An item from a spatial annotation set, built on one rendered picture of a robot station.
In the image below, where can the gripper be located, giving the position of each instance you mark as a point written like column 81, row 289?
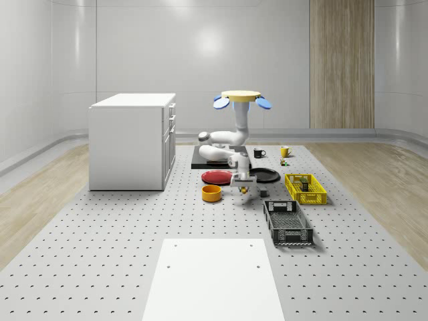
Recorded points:
column 243, row 181

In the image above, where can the green flat-sided can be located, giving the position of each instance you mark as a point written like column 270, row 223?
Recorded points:
column 304, row 184

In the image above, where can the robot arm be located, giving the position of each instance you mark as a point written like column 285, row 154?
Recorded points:
column 241, row 123

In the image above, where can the grey cube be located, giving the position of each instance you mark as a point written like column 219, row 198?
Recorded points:
column 265, row 193

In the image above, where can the black plate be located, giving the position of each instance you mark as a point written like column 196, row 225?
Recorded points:
column 267, row 174

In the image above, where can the red plate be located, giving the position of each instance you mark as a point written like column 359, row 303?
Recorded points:
column 215, row 176

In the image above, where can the black mug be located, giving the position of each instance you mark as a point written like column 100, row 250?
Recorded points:
column 257, row 153

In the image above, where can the yellow bowl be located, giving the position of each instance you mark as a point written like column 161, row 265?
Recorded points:
column 211, row 194

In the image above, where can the puzzle cube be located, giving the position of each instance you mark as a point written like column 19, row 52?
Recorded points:
column 285, row 162

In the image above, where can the black stove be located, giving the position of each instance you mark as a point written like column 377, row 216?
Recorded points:
column 198, row 158

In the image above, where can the yellow mug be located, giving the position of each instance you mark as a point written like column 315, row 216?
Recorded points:
column 284, row 152

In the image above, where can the yellow basket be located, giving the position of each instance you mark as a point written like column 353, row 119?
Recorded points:
column 296, row 192

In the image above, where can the dark grey basket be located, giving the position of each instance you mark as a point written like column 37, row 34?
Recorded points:
column 287, row 230

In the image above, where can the white board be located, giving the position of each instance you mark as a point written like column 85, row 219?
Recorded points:
column 214, row 281

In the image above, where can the white cabinet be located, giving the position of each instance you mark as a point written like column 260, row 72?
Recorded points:
column 128, row 147

